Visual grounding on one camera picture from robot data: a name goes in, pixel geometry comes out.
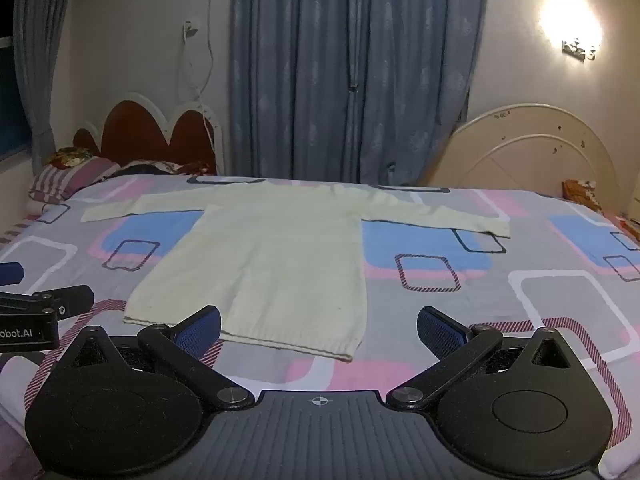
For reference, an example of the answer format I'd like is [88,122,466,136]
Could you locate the dark window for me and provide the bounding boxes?
[0,0,36,161]

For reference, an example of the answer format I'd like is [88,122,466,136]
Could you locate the patterned grey bed sheet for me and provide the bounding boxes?
[0,174,640,480]

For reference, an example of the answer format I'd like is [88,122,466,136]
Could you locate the floral pink pillow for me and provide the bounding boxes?
[167,160,217,177]

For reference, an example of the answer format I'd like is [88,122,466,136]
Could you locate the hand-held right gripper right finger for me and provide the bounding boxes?
[386,306,577,411]

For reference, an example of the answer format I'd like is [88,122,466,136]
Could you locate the pink striped pillow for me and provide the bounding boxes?
[28,155,122,204]

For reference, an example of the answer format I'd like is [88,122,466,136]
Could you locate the cream arched headboard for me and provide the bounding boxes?
[419,103,621,211]

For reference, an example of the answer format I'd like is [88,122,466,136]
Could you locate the dark cloth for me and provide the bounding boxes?
[109,159,173,178]

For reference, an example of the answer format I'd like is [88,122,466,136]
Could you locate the cream knit sweater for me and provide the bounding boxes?
[81,181,512,362]

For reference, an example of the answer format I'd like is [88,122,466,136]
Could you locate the white charger cable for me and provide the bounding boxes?
[178,25,217,161]

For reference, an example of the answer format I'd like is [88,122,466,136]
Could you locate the wide blue-grey curtain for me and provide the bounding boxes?
[229,0,491,187]

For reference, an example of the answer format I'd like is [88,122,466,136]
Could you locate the glowing wall lamp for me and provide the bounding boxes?
[538,0,605,63]

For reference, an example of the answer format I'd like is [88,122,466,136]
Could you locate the small floral cloth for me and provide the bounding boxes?
[42,147,97,169]

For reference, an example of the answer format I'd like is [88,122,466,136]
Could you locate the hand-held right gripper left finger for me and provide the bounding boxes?
[64,304,256,411]

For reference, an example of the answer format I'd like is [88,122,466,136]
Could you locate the narrow blue-grey curtain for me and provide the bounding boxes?
[12,0,76,171]

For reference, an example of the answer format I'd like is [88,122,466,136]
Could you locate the red scalloped headboard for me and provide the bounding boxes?
[72,92,224,176]

